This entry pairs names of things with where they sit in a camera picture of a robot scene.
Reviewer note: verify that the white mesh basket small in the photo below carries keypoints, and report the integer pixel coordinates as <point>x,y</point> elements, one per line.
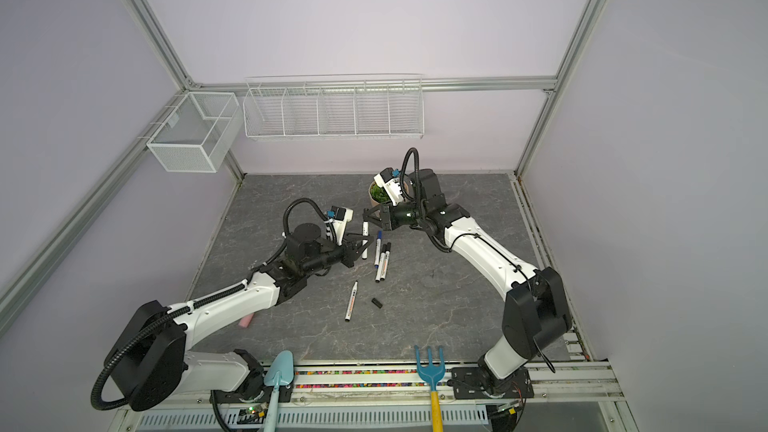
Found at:
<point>198,133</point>

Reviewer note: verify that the green artificial plant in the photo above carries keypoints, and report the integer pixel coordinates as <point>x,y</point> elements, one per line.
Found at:
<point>381,195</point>

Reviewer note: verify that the pink faceted plant pot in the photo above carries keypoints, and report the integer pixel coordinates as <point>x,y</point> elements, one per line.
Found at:
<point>372,199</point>

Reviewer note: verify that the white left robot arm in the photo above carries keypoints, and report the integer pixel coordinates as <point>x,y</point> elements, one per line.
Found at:
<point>154,357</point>

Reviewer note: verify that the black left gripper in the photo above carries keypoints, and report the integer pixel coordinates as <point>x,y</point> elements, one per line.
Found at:
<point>349,245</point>

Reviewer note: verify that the pink purple small trowel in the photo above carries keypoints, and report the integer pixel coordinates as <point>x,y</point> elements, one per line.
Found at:
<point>245,321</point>

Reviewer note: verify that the white wire basket long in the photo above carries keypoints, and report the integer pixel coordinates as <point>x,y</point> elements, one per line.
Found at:
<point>334,106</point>

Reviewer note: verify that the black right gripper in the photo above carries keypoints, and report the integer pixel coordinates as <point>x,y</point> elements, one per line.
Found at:
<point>388,217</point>

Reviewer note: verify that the blue garden fork yellow handle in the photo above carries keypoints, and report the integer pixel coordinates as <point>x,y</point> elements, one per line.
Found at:
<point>431,373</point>

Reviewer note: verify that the white marker blue cap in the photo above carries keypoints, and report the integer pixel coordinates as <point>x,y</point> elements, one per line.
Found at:
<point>378,250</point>

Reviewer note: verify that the teal garden trowel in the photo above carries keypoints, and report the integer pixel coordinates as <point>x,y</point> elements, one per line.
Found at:
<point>280,374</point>

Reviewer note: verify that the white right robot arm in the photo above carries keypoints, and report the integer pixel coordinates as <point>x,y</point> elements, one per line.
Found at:
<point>536,310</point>

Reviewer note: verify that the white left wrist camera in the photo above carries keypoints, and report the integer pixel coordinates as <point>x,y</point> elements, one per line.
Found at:
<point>337,220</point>

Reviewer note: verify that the white marker pen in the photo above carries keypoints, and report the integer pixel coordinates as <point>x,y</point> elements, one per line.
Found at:
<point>365,233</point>
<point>351,302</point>
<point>380,264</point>
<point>388,253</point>

